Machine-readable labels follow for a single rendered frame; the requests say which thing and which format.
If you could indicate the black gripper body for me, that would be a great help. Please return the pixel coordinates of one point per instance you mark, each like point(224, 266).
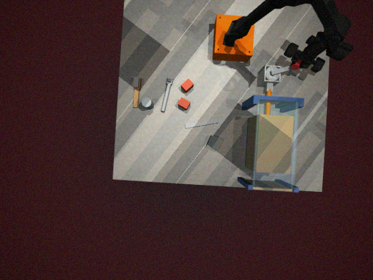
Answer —
point(307, 56)

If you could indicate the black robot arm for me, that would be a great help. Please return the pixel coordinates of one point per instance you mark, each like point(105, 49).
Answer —
point(334, 24)

